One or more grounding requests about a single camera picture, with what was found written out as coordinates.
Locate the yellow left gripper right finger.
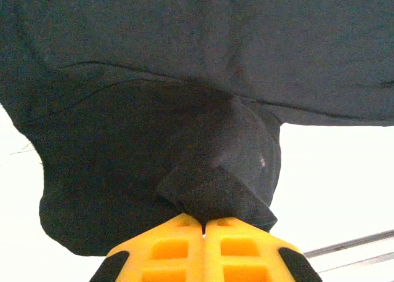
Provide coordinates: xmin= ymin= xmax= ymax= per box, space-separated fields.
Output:
xmin=203 ymin=217 xmax=323 ymax=282

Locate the black t-shirt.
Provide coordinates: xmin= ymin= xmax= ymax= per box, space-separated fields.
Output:
xmin=0 ymin=0 xmax=394 ymax=258

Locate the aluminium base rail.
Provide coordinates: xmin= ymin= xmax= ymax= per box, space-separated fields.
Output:
xmin=303 ymin=228 xmax=394 ymax=274

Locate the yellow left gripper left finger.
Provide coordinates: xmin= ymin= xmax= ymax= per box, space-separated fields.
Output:
xmin=89 ymin=213 xmax=206 ymax=282

